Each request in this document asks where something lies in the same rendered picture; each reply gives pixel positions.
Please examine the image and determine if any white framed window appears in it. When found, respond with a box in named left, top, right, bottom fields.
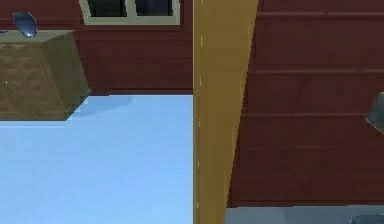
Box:
left=78, top=0, right=182, bottom=26

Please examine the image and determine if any brown wooden cabinet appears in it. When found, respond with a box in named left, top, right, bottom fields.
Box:
left=0, top=29, right=92, bottom=122

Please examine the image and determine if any grey angular object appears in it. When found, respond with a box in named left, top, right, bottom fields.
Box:
left=364, top=91, right=384, bottom=135

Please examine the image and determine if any dark blue round object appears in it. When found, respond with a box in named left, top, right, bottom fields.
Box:
left=12, top=11, right=38, bottom=39

